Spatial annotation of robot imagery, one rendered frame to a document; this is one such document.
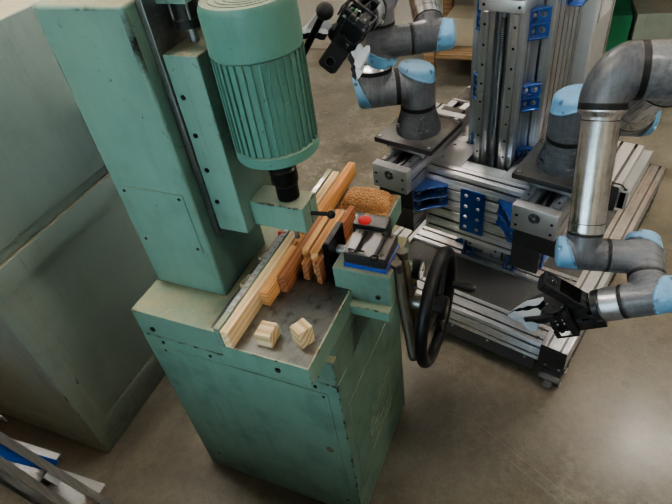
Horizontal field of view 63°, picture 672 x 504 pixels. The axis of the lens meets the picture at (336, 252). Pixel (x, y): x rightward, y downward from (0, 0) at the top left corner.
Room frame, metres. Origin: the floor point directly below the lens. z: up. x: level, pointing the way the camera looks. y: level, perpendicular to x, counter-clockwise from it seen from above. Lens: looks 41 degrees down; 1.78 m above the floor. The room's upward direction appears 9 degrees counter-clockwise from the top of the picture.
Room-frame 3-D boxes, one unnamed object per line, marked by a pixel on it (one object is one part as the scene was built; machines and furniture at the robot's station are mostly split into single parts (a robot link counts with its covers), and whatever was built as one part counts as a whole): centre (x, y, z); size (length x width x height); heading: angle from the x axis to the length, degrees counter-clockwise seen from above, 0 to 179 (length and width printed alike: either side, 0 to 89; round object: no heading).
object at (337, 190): (1.10, 0.04, 0.92); 0.54 x 0.02 x 0.04; 151
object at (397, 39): (1.35, -0.21, 1.25); 0.11 x 0.08 x 0.11; 86
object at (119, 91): (1.16, 0.34, 1.16); 0.22 x 0.22 x 0.72; 61
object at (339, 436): (1.08, 0.19, 0.36); 0.58 x 0.45 x 0.71; 61
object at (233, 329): (1.02, 0.11, 0.93); 0.60 x 0.02 x 0.05; 151
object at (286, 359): (0.96, 0.00, 0.87); 0.61 x 0.30 x 0.06; 151
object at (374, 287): (0.92, -0.08, 0.92); 0.15 x 0.13 x 0.09; 151
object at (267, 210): (1.03, 0.10, 1.03); 0.14 x 0.07 x 0.09; 61
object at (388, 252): (0.92, -0.08, 0.99); 0.13 x 0.11 x 0.06; 151
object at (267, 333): (0.76, 0.17, 0.92); 0.04 x 0.04 x 0.04; 64
